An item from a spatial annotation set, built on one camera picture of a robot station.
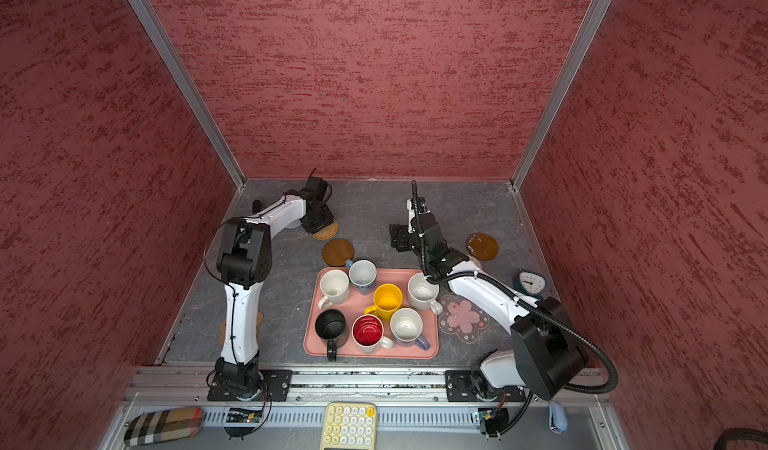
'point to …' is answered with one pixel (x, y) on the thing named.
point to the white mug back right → (423, 294)
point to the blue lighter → (256, 206)
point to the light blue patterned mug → (362, 275)
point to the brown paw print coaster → (259, 325)
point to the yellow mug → (387, 299)
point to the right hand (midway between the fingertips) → (398, 231)
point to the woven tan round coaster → (326, 233)
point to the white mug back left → (335, 285)
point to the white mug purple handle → (406, 327)
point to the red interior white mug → (367, 332)
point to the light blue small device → (557, 417)
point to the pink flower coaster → (462, 318)
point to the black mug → (330, 325)
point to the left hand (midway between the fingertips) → (327, 228)
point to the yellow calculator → (349, 425)
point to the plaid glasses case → (163, 425)
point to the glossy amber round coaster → (482, 246)
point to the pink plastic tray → (354, 306)
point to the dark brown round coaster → (336, 252)
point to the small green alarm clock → (530, 284)
